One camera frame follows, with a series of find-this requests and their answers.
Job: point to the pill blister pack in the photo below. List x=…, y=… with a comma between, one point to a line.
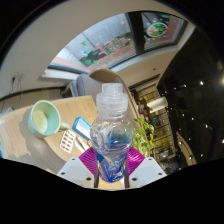
x=67, y=141

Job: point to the clear blue-label water bottle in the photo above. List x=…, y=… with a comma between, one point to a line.
x=111, y=140

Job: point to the white pen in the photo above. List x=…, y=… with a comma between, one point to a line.
x=81, y=143

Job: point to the green potted plant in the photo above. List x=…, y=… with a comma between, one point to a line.
x=143, y=140

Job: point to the blue and white box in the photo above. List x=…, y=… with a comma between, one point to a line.
x=80, y=126

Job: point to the light green mug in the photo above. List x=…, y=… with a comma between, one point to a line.
x=50, y=116

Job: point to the grey curved sofa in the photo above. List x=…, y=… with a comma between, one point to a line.
x=86, y=85

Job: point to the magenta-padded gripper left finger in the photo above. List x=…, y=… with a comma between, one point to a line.
x=87, y=159

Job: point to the ceiling spot lights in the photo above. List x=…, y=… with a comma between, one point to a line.
x=201, y=83

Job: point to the white round column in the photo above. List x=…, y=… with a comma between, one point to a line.
x=157, y=104

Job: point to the white wall power outlet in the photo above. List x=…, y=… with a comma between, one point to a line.
x=16, y=79

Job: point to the window with christmas decals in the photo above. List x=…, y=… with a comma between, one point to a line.
x=110, y=43

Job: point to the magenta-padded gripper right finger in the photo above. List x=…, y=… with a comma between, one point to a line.
x=136, y=160

